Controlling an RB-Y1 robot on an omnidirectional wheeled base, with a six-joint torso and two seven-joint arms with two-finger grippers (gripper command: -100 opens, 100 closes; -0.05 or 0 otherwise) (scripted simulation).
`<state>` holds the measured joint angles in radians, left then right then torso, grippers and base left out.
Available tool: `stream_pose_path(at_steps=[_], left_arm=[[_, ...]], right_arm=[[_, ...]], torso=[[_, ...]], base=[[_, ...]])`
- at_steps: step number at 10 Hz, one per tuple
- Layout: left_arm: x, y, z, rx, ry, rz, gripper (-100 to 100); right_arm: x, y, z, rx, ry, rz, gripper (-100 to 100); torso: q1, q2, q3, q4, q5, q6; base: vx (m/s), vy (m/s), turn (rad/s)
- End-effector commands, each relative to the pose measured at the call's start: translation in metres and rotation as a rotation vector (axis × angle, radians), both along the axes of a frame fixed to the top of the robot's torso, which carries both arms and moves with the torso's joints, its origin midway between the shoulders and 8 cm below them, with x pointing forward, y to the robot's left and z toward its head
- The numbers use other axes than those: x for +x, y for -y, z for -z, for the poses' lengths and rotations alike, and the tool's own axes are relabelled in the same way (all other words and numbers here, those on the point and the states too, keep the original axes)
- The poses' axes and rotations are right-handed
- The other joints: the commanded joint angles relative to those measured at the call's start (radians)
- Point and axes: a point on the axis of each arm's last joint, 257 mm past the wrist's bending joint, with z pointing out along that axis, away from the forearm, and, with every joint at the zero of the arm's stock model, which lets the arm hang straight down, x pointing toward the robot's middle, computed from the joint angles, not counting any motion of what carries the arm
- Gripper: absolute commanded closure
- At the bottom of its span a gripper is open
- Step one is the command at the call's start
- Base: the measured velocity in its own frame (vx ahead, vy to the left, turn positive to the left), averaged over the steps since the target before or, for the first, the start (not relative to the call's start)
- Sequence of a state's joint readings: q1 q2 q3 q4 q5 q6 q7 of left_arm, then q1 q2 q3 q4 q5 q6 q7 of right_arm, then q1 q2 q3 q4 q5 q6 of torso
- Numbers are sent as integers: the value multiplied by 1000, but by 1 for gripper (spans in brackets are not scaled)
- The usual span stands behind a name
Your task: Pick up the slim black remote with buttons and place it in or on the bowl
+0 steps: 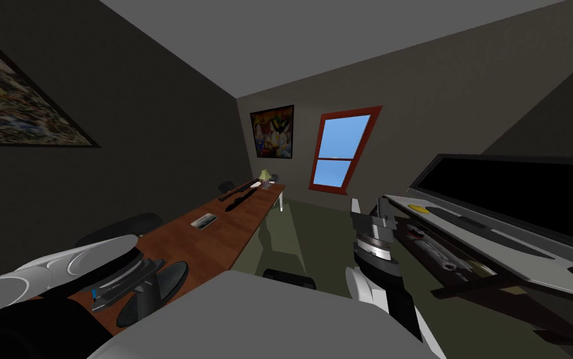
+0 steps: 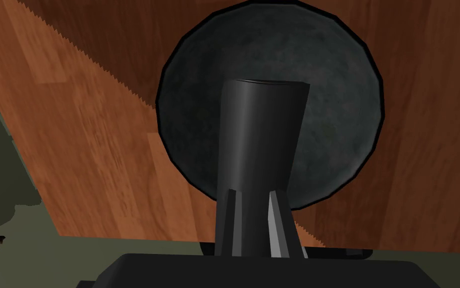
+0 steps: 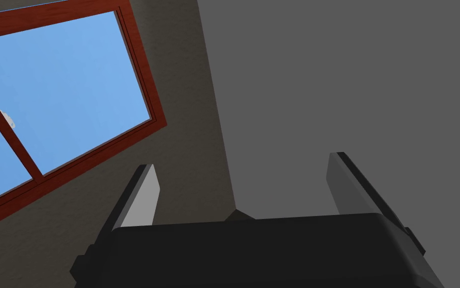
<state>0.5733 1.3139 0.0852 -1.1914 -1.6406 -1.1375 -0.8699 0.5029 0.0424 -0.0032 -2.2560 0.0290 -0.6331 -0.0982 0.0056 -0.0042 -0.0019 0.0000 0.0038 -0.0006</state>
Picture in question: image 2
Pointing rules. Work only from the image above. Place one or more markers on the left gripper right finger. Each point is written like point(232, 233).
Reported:
point(282, 232)

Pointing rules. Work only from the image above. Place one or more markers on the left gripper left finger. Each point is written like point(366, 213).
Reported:
point(229, 228)

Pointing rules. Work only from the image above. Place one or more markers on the dark grey round plate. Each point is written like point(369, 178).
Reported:
point(197, 100)

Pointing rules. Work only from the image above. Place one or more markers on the brown wooden table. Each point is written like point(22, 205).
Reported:
point(93, 140)

